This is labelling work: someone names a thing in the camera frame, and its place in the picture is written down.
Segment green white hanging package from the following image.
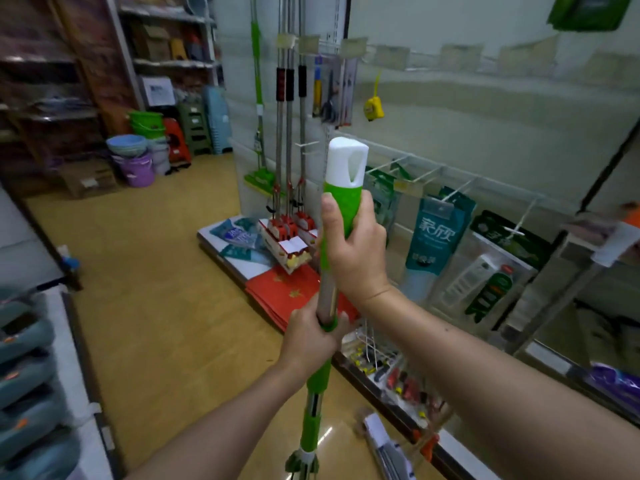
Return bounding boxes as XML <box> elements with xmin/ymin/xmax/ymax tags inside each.
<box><xmin>365</xmin><ymin>166</ymin><xmax>402</xmax><ymax>241</ymax></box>

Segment stack of red paper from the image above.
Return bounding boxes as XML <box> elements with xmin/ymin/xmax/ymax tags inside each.
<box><xmin>244</xmin><ymin>264</ymin><xmax>362</xmax><ymax>334</ymax></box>

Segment purple packet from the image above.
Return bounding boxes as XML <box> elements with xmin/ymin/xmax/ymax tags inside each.
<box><xmin>584</xmin><ymin>361</ymin><xmax>640</xmax><ymax>421</ymax></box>

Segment row of packaged screwdrivers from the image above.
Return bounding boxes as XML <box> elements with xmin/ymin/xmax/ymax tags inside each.
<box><xmin>342</xmin><ymin>329</ymin><xmax>447</xmax><ymax>431</ymax></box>

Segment person's right forearm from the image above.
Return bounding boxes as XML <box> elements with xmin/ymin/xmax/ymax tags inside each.
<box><xmin>361</xmin><ymin>287</ymin><xmax>640</xmax><ymax>480</ymax></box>

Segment white framed sign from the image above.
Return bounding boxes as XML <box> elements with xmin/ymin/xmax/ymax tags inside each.
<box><xmin>138</xmin><ymin>75</ymin><xmax>177</xmax><ymax>108</ymax></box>

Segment packaged yellow utility knife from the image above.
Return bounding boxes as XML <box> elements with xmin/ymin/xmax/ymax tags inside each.
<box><xmin>312</xmin><ymin>55</ymin><xmax>325</xmax><ymax>120</ymax></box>

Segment white plastic bucket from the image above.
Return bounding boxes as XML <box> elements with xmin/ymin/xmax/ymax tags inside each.
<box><xmin>147</xmin><ymin>137</ymin><xmax>172</xmax><ymax>176</ymax></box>

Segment person's left hand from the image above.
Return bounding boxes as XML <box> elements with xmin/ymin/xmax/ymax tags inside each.
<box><xmin>277</xmin><ymin>294</ymin><xmax>352</xmax><ymax>381</ymax></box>

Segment steel mop with red head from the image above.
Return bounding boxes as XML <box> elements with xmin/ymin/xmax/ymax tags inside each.
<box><xmin>293</xmin><ymin>0</ymin><xmax>321</xmax><ymax>248</ymax></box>
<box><xmin>282</xmin><ymin>0</ymin><xmax>302</xmax><ymax>241</ymax></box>
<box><xmin>258</xmin><ymin>0</ymin><xmax>314</xmax><ymax>275</ymax></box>

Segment person's left forearm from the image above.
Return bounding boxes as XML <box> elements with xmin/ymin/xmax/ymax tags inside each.
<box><xmin>124</xmin><ymin>359</ymin><xmax>313</xmax><ymax>480</ymax></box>

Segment stack of blue stools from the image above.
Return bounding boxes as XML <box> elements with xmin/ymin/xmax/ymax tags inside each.
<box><xmin>202</xmin><ymin>86</ymin><xmax>234</xmax><ymax>156</ymax></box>

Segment dark green hanging package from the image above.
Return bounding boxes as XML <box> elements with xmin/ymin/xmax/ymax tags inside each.
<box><xmin>470</xmin><ymin>210</ymin><xmax>552</xmax><ymax>271</ymax></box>

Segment stack of green buckets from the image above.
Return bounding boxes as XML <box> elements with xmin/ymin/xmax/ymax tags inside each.
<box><xmin>128</xmin><ymin>110</ymin><xmax>166</xmax><ymax>141</ymax></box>

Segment stack of teal slippers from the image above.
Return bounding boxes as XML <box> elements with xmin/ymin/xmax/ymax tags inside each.
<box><xmin>0</xmin><ymin>286</ymin><xmax>84</xmax><ymax>480</ymax></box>

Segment white display shelf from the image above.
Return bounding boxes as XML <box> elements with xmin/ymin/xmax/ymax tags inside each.
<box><xmin>42</xmin><ymin>284</ymin><xmax>119</xmax><ymax>480</ymax></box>

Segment blue plastic packets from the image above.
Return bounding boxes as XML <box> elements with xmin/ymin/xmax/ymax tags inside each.
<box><xmin>209</xmin><ymin>218</ymin><xmax>262</xmax><ymax>261</ymax></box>

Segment stack of green stools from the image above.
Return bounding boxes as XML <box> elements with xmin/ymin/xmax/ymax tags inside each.
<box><xmin>177</xmin><ymin>99</ymin><xmax>212</xmax><ymax>157</ymax></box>

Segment purple plastic bucket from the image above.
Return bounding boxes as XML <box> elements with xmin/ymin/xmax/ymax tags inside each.
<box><xmin>115</xmin><ymin>152</ymin><xmax>156</xmax><ymax>189</ymax></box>

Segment stack of blue basins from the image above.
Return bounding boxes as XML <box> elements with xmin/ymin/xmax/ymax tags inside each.
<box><xmin>105</xmin><ymin>134</ymin><xmax>149</xmax><ymax>158</ymax></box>

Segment brown cardboard box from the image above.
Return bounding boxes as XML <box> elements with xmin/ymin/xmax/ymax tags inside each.
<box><xmin>58</xmin><ymin>159</ymin><xmax>119</xmax><ymax>200</ymax></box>

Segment packaged scissors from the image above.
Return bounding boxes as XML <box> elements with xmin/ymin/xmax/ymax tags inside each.
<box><xmin>321</xmin><ymin>57</ymin><xmax>344</xmax><ymax>125</ymax></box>

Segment packaged white power strip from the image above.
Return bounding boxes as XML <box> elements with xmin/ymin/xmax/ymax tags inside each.
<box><xmin>429</xmin><ymin>230</ymin><xmax>539</xmax><ymax>341</ymax></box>

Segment red plastic stool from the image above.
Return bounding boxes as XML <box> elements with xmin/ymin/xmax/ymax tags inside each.
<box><xmin>163</xmin><ymin>118</ymin><xmax>193</xmax><ymax>166</ymax></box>

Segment green flat mop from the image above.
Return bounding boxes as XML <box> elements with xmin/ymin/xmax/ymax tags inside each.
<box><xmin>243</xmin><ymin>0</ymin><xmax>279</xmax><ymax>197</ymax></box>

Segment packaged red tool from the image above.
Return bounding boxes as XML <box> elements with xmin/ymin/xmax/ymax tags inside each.
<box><xmin>339</xmin><ymin>57</ymin><xmax>359</xmax><ymax>128</ymax></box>

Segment person's right hand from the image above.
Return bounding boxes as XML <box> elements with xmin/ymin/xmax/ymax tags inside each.
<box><xmin>319</xmin><ymin>190</ymin><xmax>394</xmax><ymax>309</ymax></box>

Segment white display base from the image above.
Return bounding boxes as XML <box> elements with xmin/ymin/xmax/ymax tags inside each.
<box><xmin>197</xmin><ymin>215</ymin><xmax>281</xmax><ymax>291</ymax></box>

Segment green hanging sign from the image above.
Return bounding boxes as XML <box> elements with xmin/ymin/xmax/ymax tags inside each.
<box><xmin>546</xmin><ymin>0</ymin><xmax>634</xmax><ymax>33</ymax></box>

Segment grey metal shelving unit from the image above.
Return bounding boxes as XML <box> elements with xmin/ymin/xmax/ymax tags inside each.
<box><xmin>104</xmin><ymin>0</ymin><xmax>221</xmax><ymax>111</ymax></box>

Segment green white mop handle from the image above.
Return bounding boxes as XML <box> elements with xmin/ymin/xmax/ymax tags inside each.
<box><xmin>284</xmin><ymin>137</ymin><xmax>370</xmax><ymax>480</ymax></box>

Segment teal hanging package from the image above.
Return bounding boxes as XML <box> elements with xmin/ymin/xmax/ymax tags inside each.
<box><xmin>404</xmin><ymin>187</ymin><xmax>479</xmax><ymax>276</ymax></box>

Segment dark wooden shelving unit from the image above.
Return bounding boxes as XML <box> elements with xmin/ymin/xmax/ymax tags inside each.
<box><xmin>0</xmin><ymin>0</ymin><xmax>137</xmax><ymax>196</ymax></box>

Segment white grey packaged item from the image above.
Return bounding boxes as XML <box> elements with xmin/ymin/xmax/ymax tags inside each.
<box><xmin>357</xmin><ymin>409</ymin><xmax>419</xmax><ymax>480</ymax></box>

